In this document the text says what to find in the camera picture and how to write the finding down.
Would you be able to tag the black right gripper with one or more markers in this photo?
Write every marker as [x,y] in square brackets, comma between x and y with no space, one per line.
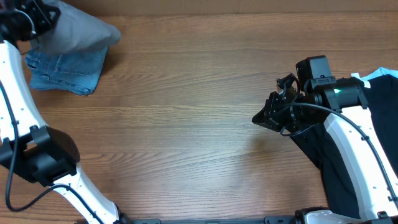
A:
[286,106]

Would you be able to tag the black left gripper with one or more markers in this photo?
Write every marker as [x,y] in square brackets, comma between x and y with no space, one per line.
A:
[38,10]

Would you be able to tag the grey shorts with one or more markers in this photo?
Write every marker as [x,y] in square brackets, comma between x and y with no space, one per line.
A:
[76,31]

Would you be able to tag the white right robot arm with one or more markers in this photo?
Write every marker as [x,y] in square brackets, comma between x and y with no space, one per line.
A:
[348,128]

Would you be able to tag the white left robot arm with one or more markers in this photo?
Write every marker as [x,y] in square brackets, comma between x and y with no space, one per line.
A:
[29,147]

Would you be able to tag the folded blue denim jeans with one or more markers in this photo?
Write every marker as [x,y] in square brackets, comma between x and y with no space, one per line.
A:
[78,72]

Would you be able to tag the black t-shirt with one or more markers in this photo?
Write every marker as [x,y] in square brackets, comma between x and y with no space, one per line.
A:
[319,147]

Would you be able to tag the light blue garment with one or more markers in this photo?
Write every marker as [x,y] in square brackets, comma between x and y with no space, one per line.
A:
[381,71]

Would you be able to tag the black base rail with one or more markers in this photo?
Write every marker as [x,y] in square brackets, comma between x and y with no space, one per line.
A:
[284,219]

